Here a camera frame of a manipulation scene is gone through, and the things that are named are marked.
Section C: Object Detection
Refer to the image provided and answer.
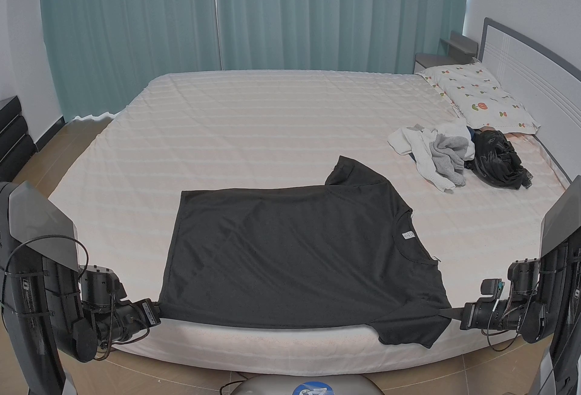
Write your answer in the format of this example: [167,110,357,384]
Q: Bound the black garment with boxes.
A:
[468,129,534,191]

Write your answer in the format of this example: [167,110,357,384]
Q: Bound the white printed pillow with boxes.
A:
[418,63,542,133]

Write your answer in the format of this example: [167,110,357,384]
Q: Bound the black chest of drawers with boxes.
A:
[0,96,39,168]

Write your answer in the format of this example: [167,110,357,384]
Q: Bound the black T-shirt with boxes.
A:
[156,155,453,349]

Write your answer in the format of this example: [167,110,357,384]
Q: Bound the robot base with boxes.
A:
[231,377,378,395]

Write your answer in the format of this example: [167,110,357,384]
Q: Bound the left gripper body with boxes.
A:
[110,298,162,342]

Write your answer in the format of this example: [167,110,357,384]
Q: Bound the grey bedside table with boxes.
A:
[414,31,480,74]

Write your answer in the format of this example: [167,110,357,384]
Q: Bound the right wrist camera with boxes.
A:
[480,278,505,301]

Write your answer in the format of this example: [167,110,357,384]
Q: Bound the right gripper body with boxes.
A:
[459,300,507,333]

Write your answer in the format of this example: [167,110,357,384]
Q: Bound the pile of clothes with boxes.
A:
[387,123,476,192]

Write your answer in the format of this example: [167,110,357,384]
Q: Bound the bed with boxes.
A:
[45,17,581,378]

